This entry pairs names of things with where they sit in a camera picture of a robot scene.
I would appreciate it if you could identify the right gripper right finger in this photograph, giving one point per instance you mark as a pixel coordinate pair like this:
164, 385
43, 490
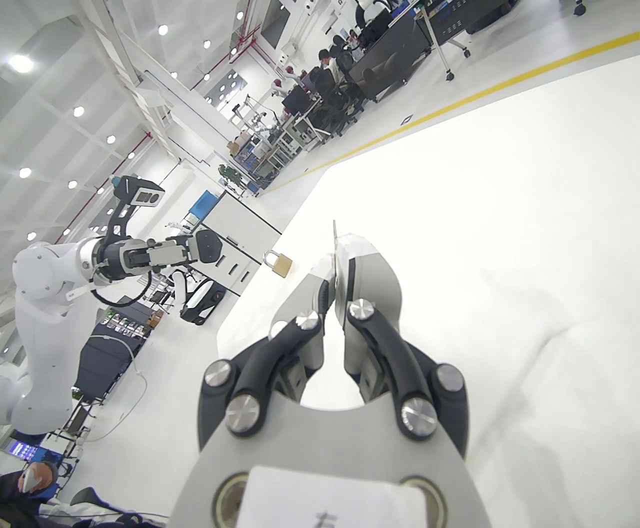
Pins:
372, 280

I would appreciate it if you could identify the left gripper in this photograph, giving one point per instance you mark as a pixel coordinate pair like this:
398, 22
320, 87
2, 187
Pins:
112, 260

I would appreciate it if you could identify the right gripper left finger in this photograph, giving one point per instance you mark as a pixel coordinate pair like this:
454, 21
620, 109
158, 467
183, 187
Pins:
295, 305

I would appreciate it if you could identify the small silver key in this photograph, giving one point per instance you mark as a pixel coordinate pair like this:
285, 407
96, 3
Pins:
336, 232

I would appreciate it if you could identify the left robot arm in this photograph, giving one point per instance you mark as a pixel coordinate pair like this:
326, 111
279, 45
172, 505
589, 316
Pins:
37, 325

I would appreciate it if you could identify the brass padlock with silver shackle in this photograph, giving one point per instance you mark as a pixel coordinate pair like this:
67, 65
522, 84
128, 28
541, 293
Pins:
281, 264

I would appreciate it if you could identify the blue panel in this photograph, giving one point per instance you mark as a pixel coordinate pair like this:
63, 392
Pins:
205, 205

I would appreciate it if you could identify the green potted plant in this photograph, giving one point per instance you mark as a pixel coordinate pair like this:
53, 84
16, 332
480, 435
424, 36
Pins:
232, 177

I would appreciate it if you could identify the black cart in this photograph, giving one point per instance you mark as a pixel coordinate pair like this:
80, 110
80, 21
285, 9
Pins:
105, 360

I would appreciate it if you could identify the person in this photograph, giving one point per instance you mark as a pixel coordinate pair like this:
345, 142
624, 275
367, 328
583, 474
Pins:
25, 492
331, 70

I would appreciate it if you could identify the black desk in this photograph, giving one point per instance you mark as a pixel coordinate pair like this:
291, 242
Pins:
387, 60

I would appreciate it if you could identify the rolling table with castors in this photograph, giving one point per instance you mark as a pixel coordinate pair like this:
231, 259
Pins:
452, 22

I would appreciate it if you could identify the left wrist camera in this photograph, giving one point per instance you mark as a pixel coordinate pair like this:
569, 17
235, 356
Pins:
137, 192

